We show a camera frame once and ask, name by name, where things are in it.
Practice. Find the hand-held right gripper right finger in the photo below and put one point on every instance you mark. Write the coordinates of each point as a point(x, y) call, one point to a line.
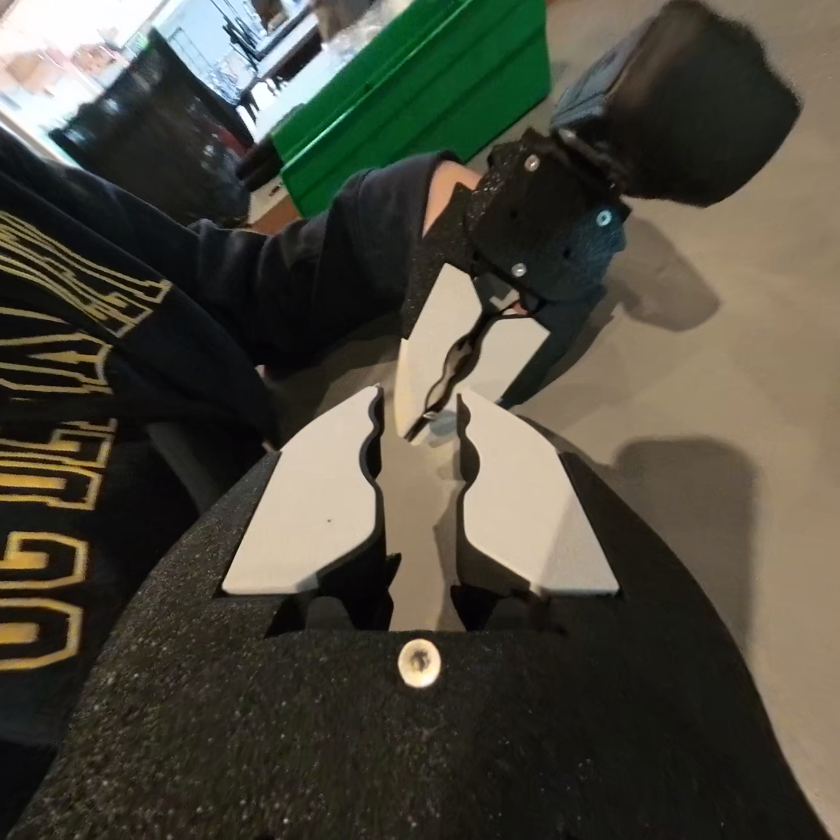
point(531, 518)

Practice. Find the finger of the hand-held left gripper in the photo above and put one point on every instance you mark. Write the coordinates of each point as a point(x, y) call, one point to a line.
point(505, 361)
point(426, 354)

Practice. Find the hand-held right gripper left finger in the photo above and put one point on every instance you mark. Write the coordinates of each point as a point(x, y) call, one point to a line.
point(308, 512)

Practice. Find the small metal nail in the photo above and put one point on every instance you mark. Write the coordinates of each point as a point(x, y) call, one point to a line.
point(430, 415)

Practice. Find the grey desk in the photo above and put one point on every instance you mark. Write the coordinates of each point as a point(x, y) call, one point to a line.
point(722, 459)

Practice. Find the person's left hand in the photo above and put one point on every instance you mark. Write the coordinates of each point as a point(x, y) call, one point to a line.
point(449, 190)

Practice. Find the green storage bin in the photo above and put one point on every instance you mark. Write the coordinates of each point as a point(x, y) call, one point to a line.
point(420, 92)

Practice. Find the person's black printed hoodie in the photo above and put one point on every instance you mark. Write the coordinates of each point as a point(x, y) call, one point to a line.
point(79, 426)

